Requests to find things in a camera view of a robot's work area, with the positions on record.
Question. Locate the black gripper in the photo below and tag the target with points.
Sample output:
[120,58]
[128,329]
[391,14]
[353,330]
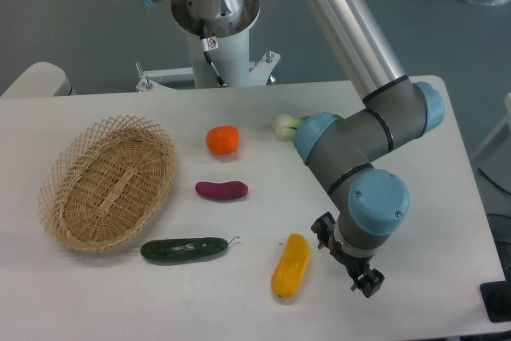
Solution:
[365,279]

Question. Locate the dark green cucumber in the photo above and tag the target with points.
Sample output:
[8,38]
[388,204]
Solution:
[184,250]

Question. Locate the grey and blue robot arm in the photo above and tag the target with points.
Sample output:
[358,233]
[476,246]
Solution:
[371,202]

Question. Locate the yellow squash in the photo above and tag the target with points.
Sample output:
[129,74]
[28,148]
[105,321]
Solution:
[292,267]

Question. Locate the purple sweet potato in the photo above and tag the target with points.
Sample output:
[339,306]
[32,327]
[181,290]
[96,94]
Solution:
[231,190]

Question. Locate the green bok choy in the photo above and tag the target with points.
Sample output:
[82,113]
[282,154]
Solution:
[285,125]

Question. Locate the black device at edge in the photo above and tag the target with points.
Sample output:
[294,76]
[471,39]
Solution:
[496,298]

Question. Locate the woven wicker basket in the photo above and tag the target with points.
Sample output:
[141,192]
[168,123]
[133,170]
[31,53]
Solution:
[108,184]

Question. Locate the white chair back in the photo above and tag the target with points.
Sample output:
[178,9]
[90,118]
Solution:
[41,79]

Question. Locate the white table leg frame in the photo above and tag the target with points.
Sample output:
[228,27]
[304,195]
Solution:
[496,136]

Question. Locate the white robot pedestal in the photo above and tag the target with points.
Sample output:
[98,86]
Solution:
[218,37]

